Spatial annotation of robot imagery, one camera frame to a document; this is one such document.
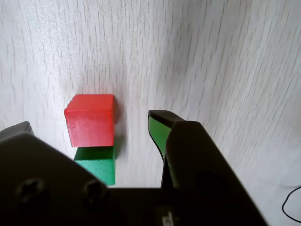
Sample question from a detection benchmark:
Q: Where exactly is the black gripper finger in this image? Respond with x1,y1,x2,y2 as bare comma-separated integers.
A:
0,121,125,226
147,110,269,226

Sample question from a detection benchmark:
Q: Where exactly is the green wooden cube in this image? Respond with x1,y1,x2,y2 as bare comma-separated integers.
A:
73,145,117,186

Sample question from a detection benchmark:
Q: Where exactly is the red wooden cube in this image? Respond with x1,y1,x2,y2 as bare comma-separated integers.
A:
63,94,116,148

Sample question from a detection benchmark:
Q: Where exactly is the thin dark cable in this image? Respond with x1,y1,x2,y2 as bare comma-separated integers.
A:
281,185,301,222

